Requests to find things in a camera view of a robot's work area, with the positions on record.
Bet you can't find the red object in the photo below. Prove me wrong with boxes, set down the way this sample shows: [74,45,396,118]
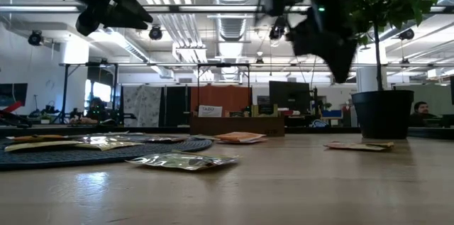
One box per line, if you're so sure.
[0,100,23,114]

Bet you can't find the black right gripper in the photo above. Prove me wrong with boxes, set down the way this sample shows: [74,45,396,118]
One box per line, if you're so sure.
[285,4,359,84]

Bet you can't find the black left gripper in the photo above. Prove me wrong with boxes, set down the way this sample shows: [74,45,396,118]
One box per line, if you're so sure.
[74,0,155,37]

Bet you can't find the black computer monitor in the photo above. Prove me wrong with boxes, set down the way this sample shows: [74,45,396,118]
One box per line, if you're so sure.
[268,80,311,115]

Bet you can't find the blue box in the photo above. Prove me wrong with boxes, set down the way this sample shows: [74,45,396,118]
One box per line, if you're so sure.
[321,109,344,119]

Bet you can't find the black background rig frame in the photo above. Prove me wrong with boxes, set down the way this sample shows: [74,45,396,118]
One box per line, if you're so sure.
[58,61,121,126]

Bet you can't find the black ceiling spotlight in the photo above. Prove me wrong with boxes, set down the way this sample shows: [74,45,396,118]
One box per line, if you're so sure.
[27,29,45,47]
[267,17,289,41]
[397,28,416,41]
[148,24,164,41]

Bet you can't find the black partition panel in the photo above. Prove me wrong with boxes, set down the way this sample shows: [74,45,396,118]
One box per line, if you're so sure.
[163,85,192,127]

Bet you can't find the black metal rig frame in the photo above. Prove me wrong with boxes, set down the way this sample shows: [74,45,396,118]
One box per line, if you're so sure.
[0,124,454,140]

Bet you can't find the grey-green partition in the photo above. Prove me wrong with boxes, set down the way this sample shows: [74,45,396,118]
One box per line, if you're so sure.
[393,84,454,116]

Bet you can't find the round dark woven placemat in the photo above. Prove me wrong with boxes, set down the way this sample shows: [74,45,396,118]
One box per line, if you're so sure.
[0,136,214,172]

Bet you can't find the green plant in black pot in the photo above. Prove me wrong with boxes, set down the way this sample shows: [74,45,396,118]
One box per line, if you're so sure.
[342,0,441,140]

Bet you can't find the orange partition panel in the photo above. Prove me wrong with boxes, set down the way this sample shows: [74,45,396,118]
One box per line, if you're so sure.
[189,84,252,118]

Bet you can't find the yellow Ahmad tea packet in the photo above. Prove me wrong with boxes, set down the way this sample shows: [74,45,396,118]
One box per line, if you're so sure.
[4,140,85,153]
[74,141,145,152]

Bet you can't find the white pillar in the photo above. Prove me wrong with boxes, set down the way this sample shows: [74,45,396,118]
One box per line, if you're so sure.
[355,65,383,94]

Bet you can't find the dark wall monitor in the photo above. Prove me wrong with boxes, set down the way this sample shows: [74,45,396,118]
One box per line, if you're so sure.
[0,82,29,108]

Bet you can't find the brown wooden compartment box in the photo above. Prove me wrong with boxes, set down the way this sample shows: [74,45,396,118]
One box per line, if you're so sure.
[189,116,287,138]

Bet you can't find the white patterned curtain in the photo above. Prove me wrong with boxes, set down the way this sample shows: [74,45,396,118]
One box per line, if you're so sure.
[121,85,163,128]

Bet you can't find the person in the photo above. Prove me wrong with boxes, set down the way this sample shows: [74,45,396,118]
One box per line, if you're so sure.
[409,100,444,128]
[83,97,111,125]

